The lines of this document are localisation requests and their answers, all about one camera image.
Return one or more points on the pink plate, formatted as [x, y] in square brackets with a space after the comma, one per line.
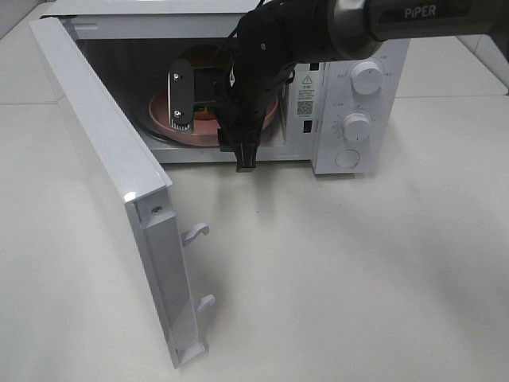
[205, 123]

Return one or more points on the upper white dial knob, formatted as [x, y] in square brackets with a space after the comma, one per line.
[366, 77]

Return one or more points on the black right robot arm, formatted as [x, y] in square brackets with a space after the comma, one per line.
[276, 36]

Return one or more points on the lower white dial knob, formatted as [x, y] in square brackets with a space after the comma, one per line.
[356, 127]

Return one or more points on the white microwave door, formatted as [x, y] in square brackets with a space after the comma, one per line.
[129, 187]

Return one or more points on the glass turntable tray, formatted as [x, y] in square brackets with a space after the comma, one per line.
[270, 133]

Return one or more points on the white microwave oven body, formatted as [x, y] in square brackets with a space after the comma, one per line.
[131, 46]

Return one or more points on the white dial knob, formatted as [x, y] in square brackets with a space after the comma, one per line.
[356, 127]
[366, 77]

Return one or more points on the round white door button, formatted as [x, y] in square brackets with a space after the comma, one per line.
[347, 159]

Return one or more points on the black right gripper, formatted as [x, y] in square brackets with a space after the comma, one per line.
[239, 96]

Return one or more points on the burger with lettuce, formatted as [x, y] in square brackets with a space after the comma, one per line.
[202, 56]

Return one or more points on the white warning label sticker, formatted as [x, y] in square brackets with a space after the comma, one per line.
[306, 93]

